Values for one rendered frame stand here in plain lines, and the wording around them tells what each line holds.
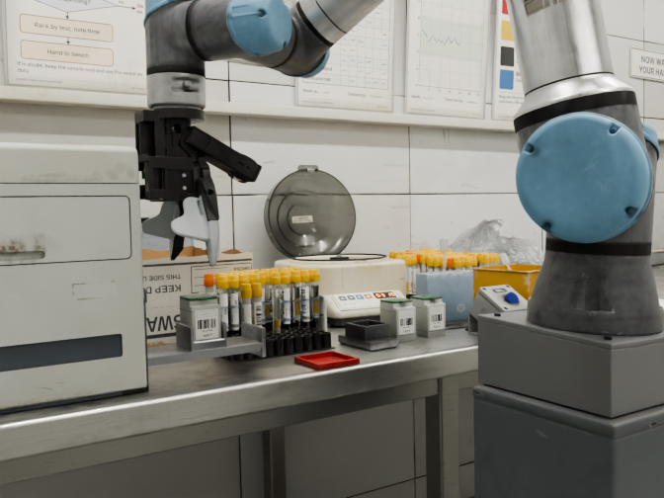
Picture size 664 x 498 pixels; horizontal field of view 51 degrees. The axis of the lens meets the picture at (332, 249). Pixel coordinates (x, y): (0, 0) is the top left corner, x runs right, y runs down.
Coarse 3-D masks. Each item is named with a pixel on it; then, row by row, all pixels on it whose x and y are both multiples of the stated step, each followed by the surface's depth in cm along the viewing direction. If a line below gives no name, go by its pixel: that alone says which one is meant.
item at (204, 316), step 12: (180, 300) 94; (204, 300) 92; (216, 300) 93; (180, 312) 94; (192, 312) 91; (204, 312) 91; (216, 312) 92; (192, 324) 91; (204, 324) 92; (216, 324) 92; (204, 336) 92; (216, 336) 93
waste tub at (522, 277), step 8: (512, 264) 144; (520, 264) 144; (480, 272) 136; (488, 272) 134; (496, 272) 132; (504, 272) 131; (512, 272) 129; (520, 272) 128; (528, 272) 127; (536, 272) 128; (480, 280) 136; (488, 280) 134; (496, 280) 133; (504, 280) 131; (512, 280) 130; (520, 280) 128; (528, 280) 127; (512, 288) 130; (520, 288) 128; (528, 288) 127; (528, 296) 127
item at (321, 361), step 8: (328, 352) 104; (336, 352) 103; (296, 360) 100; (304, 360) 98; (312, 360) 101; (320, 360) 101; (328, 360) 101; (336, 360) 101; (344, 360) 98; (352, 360) 98; (312, 368) 97; (320, 368) 95; (328, 368) 96
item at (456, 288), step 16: (432, 272) 129; (448, 272) 129; (464, 272) 128; (416, 288) 128; (432, 288) 125; (448, 288) 127; (464, 288) 128; (448, 304) 127; (464, 304) 128; (448, 320) 127; (464, 320) 129
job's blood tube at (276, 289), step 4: (272, 288) 109; (276, 288) 109; (280, 288) 109; (272, 292) 109; (276, 292) 109; (280, 292) 109; (272, 296) 109; (276, 296) 109; (280, 296) 109; (272, 300) 109; (276, 300) 109; (280, 300) 109; (276, 304) 109; (280, 304) 109; (276, 308) 109; (280, 308) 109; (276, 312) 109; (280, 312) 109; (276, 316) 109; (280, 316) 109; (276, 320) 109; (280, 320) 109; (276, 324) 109; (280, 324) 109; (276, 328) 109; (280, 328) 109; (276, 332) 109; (280, 332) 109
